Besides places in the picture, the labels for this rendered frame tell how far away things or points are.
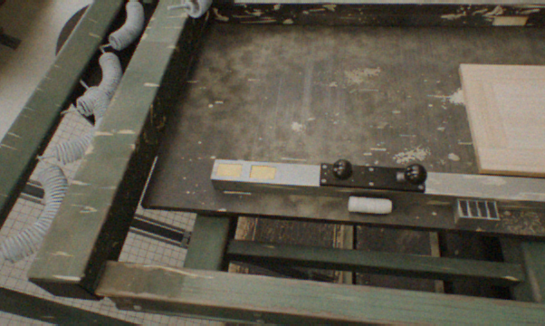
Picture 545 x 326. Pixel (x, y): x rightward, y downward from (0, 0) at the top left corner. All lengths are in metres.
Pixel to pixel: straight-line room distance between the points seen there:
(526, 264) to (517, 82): 0.43
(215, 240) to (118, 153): 0.26
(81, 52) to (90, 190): 0.85
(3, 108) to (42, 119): 4.77
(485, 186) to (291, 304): 0.43
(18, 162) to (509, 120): 1.26
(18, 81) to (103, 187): 5.63
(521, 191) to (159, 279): 0.68
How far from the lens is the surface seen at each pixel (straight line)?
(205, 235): 0.85
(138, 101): 0.93
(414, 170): 0.69
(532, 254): 0.91
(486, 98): 1.04
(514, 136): 0.99
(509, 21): 1.29
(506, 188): 0.87
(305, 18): 1.20
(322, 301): 0.69
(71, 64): 1.55
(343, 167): 0.67
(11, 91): 6.31
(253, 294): 0.70
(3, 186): 1.31
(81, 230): 0.78
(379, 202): 0.79
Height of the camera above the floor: 1.87
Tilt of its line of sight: 19 degrees down
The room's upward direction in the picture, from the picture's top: 68 degrees counter-clockwise
